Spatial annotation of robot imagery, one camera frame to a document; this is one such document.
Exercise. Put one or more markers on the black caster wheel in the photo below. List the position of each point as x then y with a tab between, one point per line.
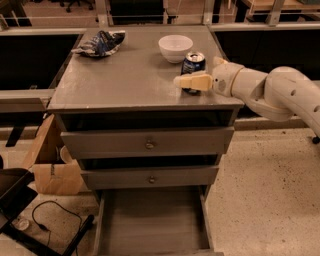
316	140

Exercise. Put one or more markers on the white ceramic bowl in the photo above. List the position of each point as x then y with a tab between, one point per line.
174	47

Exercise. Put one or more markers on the white cup in box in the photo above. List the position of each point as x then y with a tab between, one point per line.
65	155

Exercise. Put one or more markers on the blue pepsi can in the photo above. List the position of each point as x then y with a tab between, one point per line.
194	62

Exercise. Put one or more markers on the brass top drawer knob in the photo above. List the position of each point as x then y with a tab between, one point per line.
149	145

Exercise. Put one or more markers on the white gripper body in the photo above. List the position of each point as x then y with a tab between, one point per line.
224	78

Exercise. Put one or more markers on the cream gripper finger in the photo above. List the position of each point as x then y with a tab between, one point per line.
200	82
219	61

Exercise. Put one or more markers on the grey open bottom drawer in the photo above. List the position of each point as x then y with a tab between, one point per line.
168	221

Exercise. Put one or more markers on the black office chair base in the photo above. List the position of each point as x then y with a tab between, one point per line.
67	4

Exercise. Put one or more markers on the brass drawer knob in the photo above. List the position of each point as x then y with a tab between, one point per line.
152	180
149	145

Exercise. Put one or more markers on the small round floor disc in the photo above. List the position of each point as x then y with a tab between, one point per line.
22	224

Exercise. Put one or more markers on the grey middle drawer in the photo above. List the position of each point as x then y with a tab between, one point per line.
138	177

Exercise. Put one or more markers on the black chair frame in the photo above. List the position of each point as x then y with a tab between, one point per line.
61	224

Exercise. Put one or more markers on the brown cardboard box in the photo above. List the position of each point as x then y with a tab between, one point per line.
53	176

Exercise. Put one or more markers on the grey drawer cabinet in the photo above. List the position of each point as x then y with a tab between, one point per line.
134	90

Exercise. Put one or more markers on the grey top drawer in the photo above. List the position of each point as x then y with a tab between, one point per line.
131	143

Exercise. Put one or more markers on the brass middle drawer knob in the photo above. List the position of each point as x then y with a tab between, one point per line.
152	180

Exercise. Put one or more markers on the crumpled blue chip bag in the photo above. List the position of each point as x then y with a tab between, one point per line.
103	44

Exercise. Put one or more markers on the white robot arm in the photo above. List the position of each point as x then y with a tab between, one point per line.
277	95

